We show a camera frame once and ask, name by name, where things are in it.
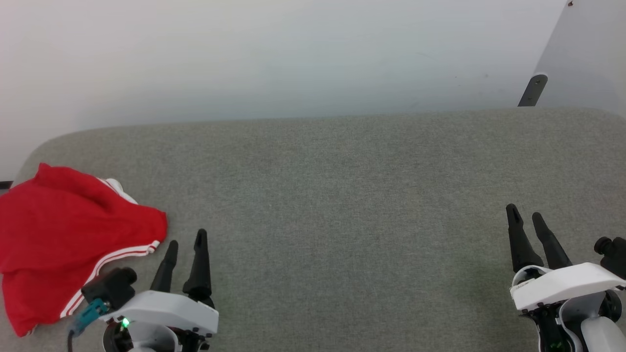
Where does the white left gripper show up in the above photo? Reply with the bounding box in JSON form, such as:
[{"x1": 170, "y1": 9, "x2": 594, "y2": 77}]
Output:
[{"x1": 100, "y1": 228, "x2": 219, "y2": 352}]

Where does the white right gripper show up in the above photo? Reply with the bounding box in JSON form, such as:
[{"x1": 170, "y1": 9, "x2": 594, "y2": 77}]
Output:
[{"x1": 506, "y1": 204, "x2": 626, "y2": 311}]

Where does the red and white jersey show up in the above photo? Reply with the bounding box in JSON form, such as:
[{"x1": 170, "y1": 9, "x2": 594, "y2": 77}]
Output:
[{"x1": 0, "y1": 163, "x2": 168, "y2": 338}]

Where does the grey-green fabric sofa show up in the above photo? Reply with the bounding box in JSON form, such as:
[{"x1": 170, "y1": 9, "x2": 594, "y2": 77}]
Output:
[{"x1": 0, "y1": 108, "x2": 626, "y2": 352}]

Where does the white board panel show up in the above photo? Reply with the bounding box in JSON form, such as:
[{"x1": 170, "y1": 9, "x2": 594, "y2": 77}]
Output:
[{"x1": 533, "y1": 0, "x2": 626, "y2": 118}]

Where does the teal cable connector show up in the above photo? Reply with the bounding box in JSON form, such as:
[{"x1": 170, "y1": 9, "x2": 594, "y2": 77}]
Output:
[{"x1": 67, "y1": 298, "x2": 111, "y2": 352}]

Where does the grey metal bracket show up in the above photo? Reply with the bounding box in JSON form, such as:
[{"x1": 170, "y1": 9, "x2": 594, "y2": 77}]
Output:
[{"x1": 518, "y1": 73, "x2": 548, "y2": 107}]

